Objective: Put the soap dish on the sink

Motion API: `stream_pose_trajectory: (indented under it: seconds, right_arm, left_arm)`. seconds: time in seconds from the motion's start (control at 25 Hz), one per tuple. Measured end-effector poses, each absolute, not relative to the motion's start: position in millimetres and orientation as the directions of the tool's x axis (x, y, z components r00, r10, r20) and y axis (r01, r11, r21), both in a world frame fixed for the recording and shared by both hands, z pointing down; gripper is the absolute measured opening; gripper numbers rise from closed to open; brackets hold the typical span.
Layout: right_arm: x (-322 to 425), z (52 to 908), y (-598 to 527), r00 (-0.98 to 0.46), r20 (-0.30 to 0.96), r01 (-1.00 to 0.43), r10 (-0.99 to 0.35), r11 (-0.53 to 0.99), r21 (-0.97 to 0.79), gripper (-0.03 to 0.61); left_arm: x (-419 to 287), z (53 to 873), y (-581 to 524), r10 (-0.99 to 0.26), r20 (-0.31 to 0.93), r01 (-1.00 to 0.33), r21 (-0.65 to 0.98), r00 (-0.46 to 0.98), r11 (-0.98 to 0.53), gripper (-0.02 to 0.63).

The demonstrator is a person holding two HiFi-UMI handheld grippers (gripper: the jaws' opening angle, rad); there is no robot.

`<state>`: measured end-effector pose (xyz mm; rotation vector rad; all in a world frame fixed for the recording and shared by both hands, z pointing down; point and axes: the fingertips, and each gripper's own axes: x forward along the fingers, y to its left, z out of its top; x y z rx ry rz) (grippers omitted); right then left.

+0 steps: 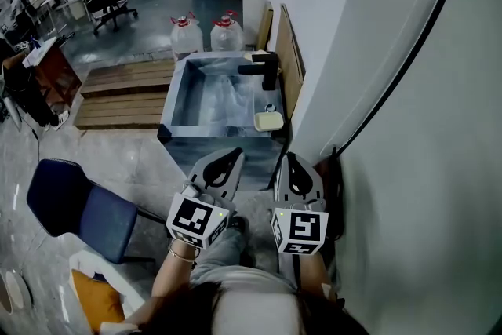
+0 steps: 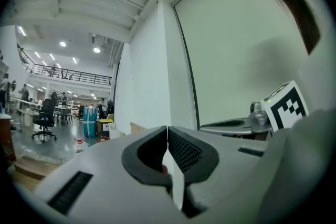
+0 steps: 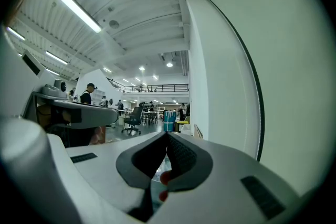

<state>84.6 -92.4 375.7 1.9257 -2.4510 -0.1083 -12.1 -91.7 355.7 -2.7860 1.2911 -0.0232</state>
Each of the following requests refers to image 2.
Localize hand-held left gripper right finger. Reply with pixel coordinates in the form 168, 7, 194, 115
167, 125, 271, 224

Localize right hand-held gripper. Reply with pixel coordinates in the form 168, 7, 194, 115
199, 80, 310, 136

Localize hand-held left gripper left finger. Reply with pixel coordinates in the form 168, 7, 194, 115
34, 125, 184, 224

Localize white open box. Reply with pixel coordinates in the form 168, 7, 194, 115
109, 123, 124, 140

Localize black bin yellow lid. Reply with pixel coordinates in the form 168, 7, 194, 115
98, 119, 115, 137

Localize blue wrapped package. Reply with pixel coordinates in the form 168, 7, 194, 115
83, 106, 99, 138

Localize large cardboard board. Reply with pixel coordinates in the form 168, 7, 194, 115
130, 122, 148, 135

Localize person's light shirt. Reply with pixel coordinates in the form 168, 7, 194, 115
256, 109, 336, 224

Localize wooden slatted platform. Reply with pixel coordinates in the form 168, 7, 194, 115
10, 157, 62, 192

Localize white metal rack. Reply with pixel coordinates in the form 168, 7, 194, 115
68, 99, 81, 116

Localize black office chair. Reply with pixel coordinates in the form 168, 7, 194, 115
31, 98, 58, 143

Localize white office desk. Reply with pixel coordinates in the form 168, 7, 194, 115
10, 95, 43, 128

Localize black mezzanine railing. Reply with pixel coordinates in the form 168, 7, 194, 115
17, 43, 113, 87

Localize red-brown cabinet white top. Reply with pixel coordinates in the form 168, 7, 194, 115
0, 112, 17, 163

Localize group of ceiling strip lights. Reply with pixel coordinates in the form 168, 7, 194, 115
17, 25, 99, 99

